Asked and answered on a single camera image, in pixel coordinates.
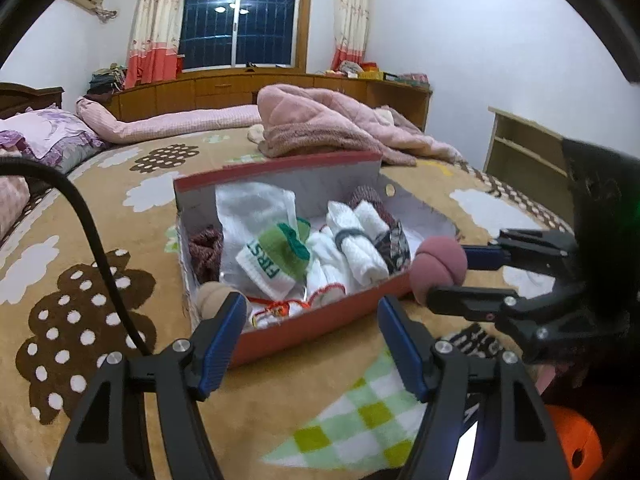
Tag green and white sock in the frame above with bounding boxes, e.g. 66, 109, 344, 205
235, 222, 312, 298

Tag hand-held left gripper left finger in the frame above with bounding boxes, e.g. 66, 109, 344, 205
47, 291, 249, 480

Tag black towel white letters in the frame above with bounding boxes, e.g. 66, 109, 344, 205
442, 322, 507, 361

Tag white knit glove red trim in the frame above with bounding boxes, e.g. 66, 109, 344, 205
306, 227, 342, 272
305, 260, 347, 309

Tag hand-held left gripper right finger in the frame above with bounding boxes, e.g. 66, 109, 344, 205
377, 296, 571, 480

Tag long pink bolster pillow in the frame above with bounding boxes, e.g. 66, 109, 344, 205
76, 97, 263, 145

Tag white plastic bag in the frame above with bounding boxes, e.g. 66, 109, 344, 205
215, 182, 297, 286

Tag dark floral patterned cloth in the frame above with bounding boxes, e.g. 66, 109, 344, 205
372, 222, 413, 277

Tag pink round soft ball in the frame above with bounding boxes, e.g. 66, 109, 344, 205
411, 236, 469, 306

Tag black cable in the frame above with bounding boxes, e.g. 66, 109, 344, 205
0, 156, 153, 358

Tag red cardboard shoe box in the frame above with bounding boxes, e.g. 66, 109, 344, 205
172, 150, 463, 370

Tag white towel grey band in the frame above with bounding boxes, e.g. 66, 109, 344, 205
325, 201, 391, 286

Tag pile of dark clothes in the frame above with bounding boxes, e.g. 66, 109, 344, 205
85, 62, 128, 98

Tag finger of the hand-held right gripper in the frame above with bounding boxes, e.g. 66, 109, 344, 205
459, 229, 582, 279
426, 284, 557, 332

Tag window with blue grid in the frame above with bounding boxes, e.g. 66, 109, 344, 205
177, 0, 308, 72

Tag purple floral pillow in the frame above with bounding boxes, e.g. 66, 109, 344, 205
0, 104, 108, 171

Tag orange plastic stool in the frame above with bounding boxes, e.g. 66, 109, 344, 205
542, 404, 605, 480

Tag low wooden cabinet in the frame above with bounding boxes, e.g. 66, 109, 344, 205
107, 67, 433, 133

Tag pink fleece blanket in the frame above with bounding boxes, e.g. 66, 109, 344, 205
256, 84, 468, 167

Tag light wooden shelf unit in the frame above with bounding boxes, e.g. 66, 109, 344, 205
482, 106, 576, 196

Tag white crumpled bag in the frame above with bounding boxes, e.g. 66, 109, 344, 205
325, 60, 363, 79

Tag white towel maroon band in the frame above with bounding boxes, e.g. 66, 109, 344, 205
357, 202, 392, 241

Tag pink checked cartoon pillow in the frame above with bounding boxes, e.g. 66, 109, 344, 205
0, 175, 31, 241

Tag cream curtain orange hem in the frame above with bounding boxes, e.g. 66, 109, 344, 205
124, 0, 193, 90
331, 0, 373, 72

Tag person's right hand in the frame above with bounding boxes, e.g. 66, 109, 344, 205
532, 360, 592, 396

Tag tan round soft ball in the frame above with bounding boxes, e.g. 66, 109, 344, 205
196, 282, 236, 320

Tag maroon knit sock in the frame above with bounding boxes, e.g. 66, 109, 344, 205
347, 185, 398, 228
187, 225, 224, 283

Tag stack of colourful fabric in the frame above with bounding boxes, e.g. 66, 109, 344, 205
384, 71, 431, 89

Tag dark wooden headboard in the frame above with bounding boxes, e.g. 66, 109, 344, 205
0, 82, 66, 116

